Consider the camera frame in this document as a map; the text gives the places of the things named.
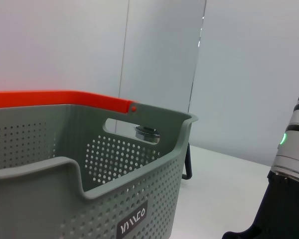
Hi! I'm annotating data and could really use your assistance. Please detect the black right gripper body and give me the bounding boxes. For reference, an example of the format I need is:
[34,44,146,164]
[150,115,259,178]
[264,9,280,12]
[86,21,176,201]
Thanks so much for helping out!
[221,171,299,239]

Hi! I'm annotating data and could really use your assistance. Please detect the orange bin handle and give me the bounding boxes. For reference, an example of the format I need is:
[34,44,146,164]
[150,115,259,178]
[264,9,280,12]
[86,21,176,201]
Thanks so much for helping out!
[0,90,138,117]

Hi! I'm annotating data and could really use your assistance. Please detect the grey perforated storage bin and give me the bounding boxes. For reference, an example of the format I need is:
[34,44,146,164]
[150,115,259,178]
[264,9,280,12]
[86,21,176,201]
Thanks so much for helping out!
[0,103,199,239]

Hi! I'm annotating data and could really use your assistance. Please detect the glass pitcher black handle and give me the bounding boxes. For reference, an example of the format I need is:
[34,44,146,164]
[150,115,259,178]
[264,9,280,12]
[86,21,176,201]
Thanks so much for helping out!
[134,125,194,180]

